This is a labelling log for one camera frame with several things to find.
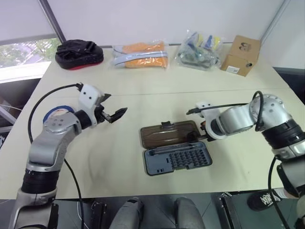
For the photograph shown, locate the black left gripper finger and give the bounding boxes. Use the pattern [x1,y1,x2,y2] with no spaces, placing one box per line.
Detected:
[106,107,128,124]
[98,93,112,106]

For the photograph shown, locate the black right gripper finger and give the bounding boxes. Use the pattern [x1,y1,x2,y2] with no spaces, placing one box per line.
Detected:
[186,130,206,142]

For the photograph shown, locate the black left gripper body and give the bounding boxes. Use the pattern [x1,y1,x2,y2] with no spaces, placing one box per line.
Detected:
[95,104,111,125]

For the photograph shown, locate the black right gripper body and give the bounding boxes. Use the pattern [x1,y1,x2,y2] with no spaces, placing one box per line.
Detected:
[199,120,216,143]

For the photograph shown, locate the grey screwdriver bit case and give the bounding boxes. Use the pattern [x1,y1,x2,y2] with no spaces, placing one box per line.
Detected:
[140,120,214,177]

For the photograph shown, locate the black padded bag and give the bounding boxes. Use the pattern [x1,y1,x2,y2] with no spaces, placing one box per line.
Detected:
[55,40,105,71]

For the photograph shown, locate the blue tape roll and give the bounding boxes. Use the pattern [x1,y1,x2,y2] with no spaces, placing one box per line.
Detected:
[42,104,77,125]

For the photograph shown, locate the orange slippers in plastic bag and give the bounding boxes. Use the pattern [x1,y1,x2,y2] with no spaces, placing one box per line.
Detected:
[111,40,169,70]

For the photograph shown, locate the grey rounded robot leg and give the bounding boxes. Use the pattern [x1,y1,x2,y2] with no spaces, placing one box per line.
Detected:
[173,196,206,229]
[111,196,145,229]

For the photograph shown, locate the black box under table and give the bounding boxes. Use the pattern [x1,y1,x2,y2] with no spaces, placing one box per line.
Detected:
[217,190,242,229]

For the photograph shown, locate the brown cardboard box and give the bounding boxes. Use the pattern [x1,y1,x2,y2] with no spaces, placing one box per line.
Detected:
[220,35,261,78]

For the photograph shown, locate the black shoe with white print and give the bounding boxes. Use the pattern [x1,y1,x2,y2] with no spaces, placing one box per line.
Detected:
[247,187,286,212]

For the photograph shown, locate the white roller blind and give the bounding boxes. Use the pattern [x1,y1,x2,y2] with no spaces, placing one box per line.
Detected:
[0,0,55,46]

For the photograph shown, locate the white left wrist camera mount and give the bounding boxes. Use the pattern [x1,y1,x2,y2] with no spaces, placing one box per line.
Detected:
[78,83,106,126]

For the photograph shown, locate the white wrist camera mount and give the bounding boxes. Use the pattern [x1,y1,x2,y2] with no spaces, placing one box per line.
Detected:
[78,83,106,126]
[195,101,230,140]

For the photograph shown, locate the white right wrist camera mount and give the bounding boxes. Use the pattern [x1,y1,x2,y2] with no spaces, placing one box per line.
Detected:
[195,101,230,140]

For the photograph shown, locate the black screwdriver handle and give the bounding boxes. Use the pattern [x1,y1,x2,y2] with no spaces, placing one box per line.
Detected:
[149,142,200,156]

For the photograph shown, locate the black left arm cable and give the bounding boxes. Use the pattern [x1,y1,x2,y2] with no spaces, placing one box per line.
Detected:
[27,83,84,229]

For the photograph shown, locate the clear bag of cables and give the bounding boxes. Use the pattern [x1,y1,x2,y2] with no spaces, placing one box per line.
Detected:
[174,29,224,72]

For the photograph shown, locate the black window frame post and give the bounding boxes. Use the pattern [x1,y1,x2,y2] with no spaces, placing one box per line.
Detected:
[38,0,67,44]

